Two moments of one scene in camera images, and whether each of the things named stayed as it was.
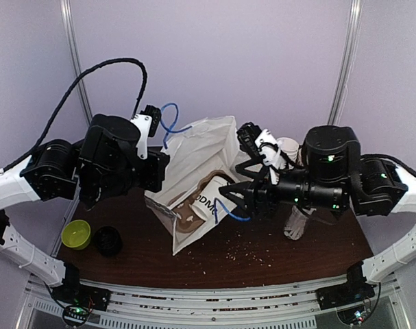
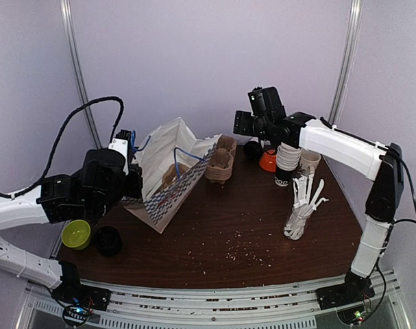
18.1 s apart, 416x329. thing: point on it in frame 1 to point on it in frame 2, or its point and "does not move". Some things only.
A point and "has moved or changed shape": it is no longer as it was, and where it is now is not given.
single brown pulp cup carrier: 180,206 to 170,175
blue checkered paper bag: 205,155 has moved or changed shape
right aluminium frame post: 350,45 does not move
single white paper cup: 211,203 to 253,150
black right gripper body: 259,197 to 242,123
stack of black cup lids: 107,240 does not move
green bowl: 76,234 does not move
